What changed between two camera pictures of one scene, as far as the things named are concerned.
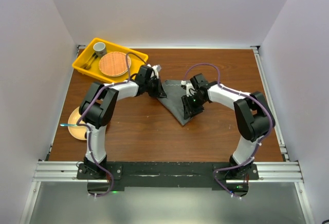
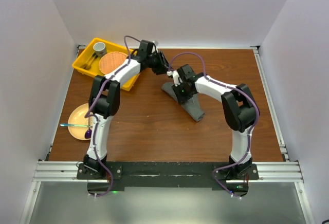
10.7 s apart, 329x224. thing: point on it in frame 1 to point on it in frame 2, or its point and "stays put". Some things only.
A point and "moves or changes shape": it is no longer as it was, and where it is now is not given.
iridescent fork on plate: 68,125 stays put
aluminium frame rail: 289,169 stays put
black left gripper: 159,92 to 163,65
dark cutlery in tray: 88,65 stays put
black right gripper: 189,110 to 181,98
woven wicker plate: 114,64 stays put
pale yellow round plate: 77,131 stays put
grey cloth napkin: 174,92 moves or changes shape
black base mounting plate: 121,175 stays put
